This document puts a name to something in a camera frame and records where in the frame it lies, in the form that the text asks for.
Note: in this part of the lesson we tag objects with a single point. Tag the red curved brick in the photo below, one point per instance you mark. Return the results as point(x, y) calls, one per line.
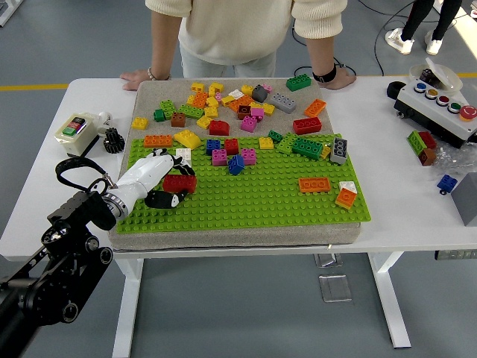
point(219, 128)

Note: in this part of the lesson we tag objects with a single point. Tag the lime green two-by-four brick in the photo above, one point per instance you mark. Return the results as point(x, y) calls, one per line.
point(190, 111)

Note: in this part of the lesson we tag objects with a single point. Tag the green studded baseplate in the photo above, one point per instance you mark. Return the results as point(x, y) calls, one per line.
point(261, 212)

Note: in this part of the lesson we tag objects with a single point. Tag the white two-by-two brick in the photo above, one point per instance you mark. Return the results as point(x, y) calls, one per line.
point(184, 153)

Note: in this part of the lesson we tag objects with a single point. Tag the small clear plastic case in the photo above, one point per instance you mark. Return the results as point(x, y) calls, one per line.
point(326, 260)

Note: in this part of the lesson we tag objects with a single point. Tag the grey box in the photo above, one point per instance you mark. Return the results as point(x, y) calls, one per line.
point(467, 201)

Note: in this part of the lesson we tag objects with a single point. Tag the dark grey sloped brick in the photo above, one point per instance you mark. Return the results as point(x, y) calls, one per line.
point(259, 94)

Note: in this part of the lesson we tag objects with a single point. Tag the clear plastic container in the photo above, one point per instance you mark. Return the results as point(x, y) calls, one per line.
point(449, 80)

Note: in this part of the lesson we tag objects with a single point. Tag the black gear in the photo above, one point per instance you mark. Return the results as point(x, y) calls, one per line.
point(113, 141)

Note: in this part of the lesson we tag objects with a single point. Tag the small pink brick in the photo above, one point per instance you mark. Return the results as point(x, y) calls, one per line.
point(267, 88)
point(218, 96)

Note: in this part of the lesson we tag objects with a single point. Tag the person's left hand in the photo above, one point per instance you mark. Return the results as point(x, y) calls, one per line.
point(339, 80)

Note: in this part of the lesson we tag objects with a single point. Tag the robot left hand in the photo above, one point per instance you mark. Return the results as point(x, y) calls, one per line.
point(145, 171)

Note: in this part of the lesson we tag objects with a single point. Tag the person's right hand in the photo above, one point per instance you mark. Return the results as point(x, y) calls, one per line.
point(136, 76)

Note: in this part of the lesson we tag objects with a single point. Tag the orange and yellow brick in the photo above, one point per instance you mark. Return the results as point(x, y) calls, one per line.
point(344, 199)

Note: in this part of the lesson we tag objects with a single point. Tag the white table leg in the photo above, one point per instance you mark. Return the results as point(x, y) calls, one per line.
point(126, 309)
point(389, 298)

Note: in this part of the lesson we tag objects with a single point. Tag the red two-by-two brick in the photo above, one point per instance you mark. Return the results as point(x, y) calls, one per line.
point(231, 147)

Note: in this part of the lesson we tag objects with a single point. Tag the orange two-by-four brick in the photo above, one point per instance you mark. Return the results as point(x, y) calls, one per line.
point(314, 185)
point(315, 108)
point(158, 141)

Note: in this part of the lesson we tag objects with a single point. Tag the beige switch box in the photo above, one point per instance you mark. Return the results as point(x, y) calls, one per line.
point(76, 130)

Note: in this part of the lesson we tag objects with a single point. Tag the grey two-by-four brick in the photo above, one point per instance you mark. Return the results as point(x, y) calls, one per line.
point(338, 151)
point(282, 103)

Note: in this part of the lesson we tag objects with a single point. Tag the magenta two-by-two brick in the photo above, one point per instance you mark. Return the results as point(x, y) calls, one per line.
point(249, 124)

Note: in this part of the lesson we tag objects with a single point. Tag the pink two-by-two brick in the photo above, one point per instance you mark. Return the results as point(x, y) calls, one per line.
point(248, 157)
point(220, 157)
point(257, 113)

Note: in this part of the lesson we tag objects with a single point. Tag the yellow two-by-two brick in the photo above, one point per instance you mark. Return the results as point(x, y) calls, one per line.
point(266, 144)
point(139, 123)

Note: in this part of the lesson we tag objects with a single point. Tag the clear plastic bag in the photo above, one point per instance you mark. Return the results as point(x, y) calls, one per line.
point(452, 160)

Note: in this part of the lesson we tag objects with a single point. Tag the blue brick with keyring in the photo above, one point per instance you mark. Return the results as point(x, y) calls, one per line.
point(446, 182)

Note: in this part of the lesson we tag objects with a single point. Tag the person's right forearm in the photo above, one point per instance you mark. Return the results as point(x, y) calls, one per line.
point(164, 41)

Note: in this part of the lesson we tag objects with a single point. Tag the white push-button control box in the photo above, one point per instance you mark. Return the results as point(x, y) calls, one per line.
point(432, 112)

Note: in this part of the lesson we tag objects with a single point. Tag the white desk frame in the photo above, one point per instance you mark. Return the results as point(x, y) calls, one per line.
point(4, 18)

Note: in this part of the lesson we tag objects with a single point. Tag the black wristband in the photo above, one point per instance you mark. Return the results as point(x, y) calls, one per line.
point(324, 76)

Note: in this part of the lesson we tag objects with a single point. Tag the yellow L-shaped brick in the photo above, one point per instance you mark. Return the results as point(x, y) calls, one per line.
point(215, 87)

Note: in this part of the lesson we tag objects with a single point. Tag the large orange brick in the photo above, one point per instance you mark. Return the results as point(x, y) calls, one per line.
point(242, 101)

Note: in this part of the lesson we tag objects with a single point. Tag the large clear plastic case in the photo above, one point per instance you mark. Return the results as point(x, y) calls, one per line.
point(335, 289)

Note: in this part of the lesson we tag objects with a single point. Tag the small dark green brick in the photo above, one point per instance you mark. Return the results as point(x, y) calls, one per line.
point(159, 115)
point(275, 136)

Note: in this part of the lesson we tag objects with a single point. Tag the red two-by-four brick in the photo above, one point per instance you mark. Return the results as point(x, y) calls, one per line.
point(307, 126)
point(182, 184)

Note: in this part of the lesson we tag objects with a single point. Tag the small yellow brick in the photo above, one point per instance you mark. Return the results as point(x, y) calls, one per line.
point(326, 153)

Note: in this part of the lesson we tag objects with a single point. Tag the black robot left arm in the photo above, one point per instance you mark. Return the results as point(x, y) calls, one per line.
point(48, 291)

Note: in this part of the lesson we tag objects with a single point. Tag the brown two-by-two brick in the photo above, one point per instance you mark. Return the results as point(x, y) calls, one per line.
point(177, 120)

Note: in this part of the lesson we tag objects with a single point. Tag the dark green two-by-four brick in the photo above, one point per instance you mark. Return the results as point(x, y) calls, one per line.
point(307, 148)
point(299, 82)

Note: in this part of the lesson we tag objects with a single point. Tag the blue two-by-two brick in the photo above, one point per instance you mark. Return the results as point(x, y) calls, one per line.
point(212, 146)

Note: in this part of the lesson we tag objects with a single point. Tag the table height control panel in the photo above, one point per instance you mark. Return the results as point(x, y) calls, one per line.
point(454, 255)

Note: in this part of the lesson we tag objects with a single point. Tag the person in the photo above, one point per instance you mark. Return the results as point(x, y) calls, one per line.
point(238, 30)

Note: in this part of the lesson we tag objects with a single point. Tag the yellow curved brick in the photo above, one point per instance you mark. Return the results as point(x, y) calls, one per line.
point(187, 139)

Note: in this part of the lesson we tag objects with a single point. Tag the person's left forearm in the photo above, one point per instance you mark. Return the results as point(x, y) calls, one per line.
point(320, 52)

